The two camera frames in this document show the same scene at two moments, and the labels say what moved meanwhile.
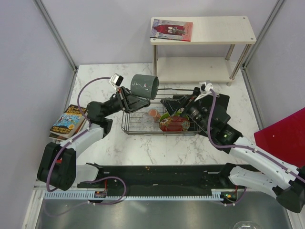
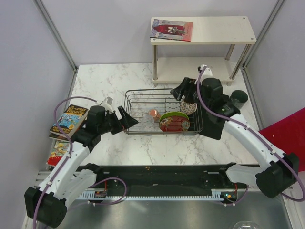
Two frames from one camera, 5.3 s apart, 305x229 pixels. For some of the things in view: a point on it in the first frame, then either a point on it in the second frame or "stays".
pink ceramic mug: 155,113 stays
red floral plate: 174,124 stays
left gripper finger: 133,102 -> 127,120
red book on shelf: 171,29 stays
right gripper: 173,105 -> 188,84
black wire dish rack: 154,119 stays
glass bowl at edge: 246,224 stays
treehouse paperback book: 69,122 stays
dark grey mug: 144,85 -> 238,98
